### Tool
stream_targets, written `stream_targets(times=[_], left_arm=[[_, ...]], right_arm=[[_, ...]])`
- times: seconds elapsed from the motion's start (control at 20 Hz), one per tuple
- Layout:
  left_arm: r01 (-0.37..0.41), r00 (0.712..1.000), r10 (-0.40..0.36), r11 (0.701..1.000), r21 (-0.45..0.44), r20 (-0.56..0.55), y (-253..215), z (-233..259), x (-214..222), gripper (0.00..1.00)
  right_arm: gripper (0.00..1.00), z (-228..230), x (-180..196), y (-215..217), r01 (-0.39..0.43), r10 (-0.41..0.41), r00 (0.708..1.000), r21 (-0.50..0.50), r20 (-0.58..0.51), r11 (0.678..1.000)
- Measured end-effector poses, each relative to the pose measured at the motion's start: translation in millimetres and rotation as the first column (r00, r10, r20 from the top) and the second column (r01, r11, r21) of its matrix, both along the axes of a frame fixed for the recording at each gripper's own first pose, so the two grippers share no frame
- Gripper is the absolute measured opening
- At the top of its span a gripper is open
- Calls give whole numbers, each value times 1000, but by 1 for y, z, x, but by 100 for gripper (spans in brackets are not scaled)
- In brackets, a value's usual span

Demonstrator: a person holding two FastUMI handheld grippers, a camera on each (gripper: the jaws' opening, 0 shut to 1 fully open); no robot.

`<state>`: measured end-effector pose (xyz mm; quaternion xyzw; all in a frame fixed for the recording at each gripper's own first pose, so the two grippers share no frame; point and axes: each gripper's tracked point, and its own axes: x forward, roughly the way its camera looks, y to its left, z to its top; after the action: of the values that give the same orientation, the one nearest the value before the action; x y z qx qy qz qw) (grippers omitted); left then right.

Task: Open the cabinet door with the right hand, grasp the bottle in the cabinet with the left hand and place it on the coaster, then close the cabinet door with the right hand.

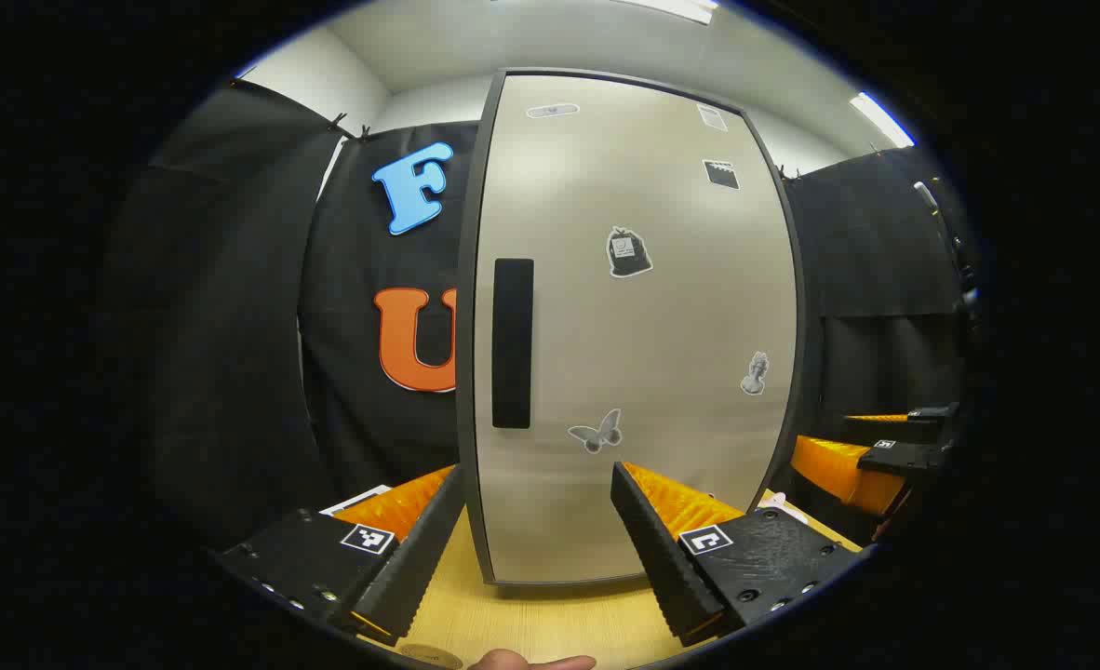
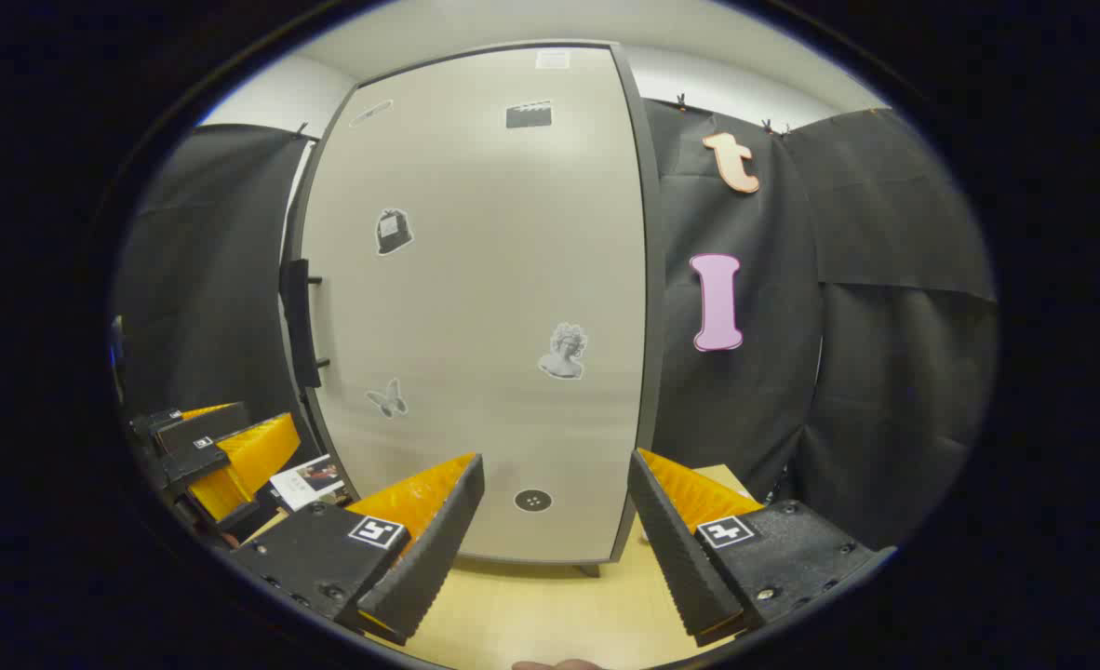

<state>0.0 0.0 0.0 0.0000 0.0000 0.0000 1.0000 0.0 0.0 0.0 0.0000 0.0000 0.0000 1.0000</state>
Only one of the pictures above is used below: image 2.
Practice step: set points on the dark grey cabinet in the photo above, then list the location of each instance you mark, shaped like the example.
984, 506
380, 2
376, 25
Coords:
652, 279

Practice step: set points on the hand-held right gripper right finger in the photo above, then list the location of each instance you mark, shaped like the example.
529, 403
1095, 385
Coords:
676, 558

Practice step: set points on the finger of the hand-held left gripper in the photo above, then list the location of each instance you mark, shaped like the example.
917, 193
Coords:
187, 462
206, 426

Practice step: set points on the white book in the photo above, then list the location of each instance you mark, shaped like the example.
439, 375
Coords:
308, 479

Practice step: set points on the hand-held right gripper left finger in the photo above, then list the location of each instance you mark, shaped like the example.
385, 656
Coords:
438, 549

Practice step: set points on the black backdrop cloth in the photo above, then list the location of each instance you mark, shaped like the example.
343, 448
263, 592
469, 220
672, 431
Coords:
885, 372

